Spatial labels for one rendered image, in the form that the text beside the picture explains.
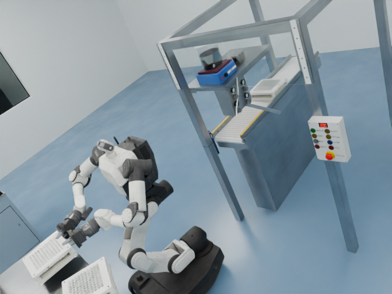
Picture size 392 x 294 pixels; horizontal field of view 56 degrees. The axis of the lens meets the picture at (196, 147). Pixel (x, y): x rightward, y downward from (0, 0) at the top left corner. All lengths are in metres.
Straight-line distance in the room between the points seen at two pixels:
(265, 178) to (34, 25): 5.35
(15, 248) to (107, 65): 4.60
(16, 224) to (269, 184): 2.59
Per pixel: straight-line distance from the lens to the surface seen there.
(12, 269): 2.67
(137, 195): 2.05
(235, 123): 2.86
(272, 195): 3.12
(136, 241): 2.51
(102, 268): 2.03
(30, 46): 7.18
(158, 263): 2.69
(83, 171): 2.61
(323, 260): 2.80
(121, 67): 8.05
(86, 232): 2.25
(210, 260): 2.83
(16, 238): 4.28
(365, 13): 5.51
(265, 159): 2.97
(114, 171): 2.21
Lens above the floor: 2.15
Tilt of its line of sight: 28 degrees down
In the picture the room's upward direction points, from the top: 25 degrees counter-clockwise
